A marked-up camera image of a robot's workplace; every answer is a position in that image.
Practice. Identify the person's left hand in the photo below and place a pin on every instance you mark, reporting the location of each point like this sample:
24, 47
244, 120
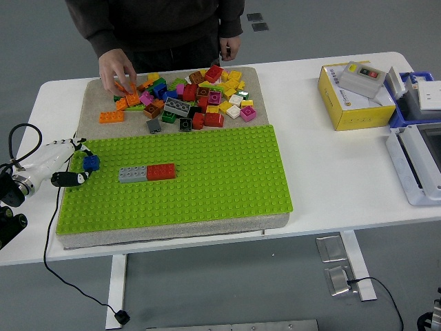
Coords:
229, 48

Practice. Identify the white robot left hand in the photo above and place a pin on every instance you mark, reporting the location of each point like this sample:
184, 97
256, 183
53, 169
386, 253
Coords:
48, 157

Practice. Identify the person's right hand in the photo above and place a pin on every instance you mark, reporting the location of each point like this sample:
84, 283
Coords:
115, 69

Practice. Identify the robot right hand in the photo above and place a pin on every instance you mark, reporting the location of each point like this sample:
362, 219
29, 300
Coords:
435, 310

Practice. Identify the orange long brick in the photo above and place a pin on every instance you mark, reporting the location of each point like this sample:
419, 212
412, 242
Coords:
111, 117
132, 99

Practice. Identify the lime green studded baseplate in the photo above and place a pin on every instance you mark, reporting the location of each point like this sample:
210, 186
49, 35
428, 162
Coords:
224, 172

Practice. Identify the person's right forearm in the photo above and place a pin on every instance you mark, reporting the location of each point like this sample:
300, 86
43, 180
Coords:
100, 41

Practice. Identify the person's left forearm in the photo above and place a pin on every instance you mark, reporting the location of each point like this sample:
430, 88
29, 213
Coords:
231, 24

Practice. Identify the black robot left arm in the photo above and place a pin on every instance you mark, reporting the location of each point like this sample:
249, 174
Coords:
22, 184

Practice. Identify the yellow brick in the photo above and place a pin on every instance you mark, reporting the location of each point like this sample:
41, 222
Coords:
212, 109
229, 93
241, 85
231, 84
153, 76
224, 76
225, 107
235, 75
247, 103
203, 72

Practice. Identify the small dark green brick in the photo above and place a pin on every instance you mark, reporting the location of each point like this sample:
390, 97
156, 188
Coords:
118, 98

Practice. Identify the small orange brick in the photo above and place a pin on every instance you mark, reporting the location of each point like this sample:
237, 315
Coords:
121, 104

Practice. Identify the lime green flat brick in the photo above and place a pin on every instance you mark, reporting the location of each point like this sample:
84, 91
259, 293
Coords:
135, 108

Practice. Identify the dark green long brick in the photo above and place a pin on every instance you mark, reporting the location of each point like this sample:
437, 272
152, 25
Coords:
159, 82

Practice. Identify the shiny green brick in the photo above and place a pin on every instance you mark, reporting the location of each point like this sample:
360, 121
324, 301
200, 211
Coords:
242, 94

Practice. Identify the dark brown brick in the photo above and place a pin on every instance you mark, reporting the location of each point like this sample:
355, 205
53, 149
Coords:
203, 91

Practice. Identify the white brick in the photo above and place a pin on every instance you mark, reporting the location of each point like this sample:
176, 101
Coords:
233, 111
236, 99

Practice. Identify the small magenta brick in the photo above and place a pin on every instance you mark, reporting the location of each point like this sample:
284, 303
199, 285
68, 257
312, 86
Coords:
180, 89

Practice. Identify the small dark grey brick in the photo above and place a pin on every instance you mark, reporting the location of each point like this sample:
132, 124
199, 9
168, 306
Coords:
153, 125

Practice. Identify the black brick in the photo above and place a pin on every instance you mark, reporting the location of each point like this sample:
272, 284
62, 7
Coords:
194, 111
185, 124

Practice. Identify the dark grey long brick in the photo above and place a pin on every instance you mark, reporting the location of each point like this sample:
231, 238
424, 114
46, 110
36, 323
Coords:
176, 106

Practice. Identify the light grey long brick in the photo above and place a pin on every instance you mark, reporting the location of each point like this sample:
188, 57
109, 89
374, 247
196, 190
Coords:
132, 174

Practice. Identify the red long brick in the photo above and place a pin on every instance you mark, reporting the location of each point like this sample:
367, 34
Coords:
161, 171

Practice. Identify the dark floor socket cover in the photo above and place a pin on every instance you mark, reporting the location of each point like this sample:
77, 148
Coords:
254, 17
259, 27

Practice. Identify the person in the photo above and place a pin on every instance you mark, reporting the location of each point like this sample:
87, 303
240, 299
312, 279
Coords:
155, 20

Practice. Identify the white table leg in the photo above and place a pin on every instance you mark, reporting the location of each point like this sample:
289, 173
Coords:
358, 262
115, 293

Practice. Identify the silver floor plate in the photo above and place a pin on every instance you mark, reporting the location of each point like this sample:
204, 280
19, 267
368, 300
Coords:
339, 281
330, 248

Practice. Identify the yellow cardboard box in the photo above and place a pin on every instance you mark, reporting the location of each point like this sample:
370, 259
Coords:
365, 119

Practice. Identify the small white plastic box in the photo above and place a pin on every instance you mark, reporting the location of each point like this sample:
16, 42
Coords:
394, 82

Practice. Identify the grey-brown foam mat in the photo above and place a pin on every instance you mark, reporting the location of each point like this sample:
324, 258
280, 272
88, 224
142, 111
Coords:
206, 229

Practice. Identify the blue plastic bin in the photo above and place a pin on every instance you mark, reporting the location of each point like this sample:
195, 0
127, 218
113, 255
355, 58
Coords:
396, 119

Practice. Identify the long metal floor strip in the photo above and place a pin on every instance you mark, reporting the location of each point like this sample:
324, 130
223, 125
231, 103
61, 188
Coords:
234, 325

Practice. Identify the grey push-button switch box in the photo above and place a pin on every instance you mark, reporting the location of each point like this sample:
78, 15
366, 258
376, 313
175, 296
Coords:
361, 81

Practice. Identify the white electrical enclosure box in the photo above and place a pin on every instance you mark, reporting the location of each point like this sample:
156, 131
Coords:
399, 162

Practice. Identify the white wall socket panel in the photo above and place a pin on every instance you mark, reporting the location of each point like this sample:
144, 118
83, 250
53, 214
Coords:
430, 96

